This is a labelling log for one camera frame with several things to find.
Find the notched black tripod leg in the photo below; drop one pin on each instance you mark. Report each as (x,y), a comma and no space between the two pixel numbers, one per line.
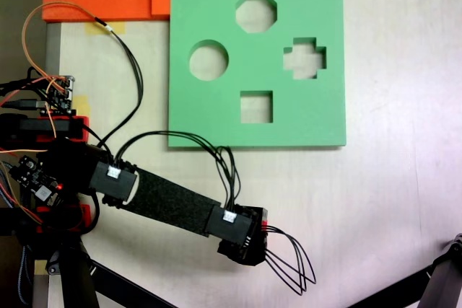
(445,279)

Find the driver board with white connectors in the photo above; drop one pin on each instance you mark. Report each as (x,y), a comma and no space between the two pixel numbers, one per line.
(61,93)

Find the yellow masking tape piece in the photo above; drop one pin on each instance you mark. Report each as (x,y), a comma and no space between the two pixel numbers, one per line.
(39,267)
(83,104)
(119,27)

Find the black and red table clamp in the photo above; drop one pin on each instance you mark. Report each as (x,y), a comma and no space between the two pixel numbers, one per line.
(43,126)
(54,219)

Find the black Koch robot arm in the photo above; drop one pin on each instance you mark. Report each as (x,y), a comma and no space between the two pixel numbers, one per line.
(166,196)

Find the black circuit board with LED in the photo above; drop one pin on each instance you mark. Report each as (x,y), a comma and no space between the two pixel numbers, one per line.
(34,178)

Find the green shape sorting board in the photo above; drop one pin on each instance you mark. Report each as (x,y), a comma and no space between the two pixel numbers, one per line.
(202,117)

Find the smooth black tripod leg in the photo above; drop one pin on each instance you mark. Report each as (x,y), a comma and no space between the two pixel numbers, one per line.
(76,279)

